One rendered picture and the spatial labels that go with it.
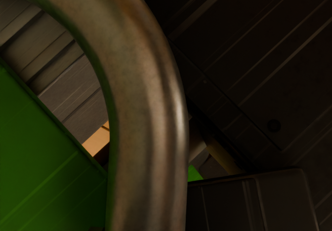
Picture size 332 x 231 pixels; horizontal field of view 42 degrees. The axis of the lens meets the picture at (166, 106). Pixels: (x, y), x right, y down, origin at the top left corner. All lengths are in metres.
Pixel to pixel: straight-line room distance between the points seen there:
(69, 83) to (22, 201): 0.48
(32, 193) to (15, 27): 0.08
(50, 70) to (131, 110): 0.07
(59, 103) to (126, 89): 0.55
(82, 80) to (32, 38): 0.47
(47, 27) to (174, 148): 0.10
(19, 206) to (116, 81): 0.08
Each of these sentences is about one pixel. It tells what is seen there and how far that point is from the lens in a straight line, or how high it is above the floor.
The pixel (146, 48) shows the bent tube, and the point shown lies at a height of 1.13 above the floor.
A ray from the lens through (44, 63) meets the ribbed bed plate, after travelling 0.21.
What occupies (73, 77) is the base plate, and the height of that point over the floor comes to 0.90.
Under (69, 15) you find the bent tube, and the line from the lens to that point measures 0.16.
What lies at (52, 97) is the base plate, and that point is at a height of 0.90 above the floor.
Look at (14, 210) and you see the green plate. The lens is 0.20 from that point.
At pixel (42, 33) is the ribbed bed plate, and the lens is 0.22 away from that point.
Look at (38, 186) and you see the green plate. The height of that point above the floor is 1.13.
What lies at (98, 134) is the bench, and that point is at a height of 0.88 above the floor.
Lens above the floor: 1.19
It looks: 15 degrees down
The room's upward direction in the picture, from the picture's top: 137 degrees clockwise
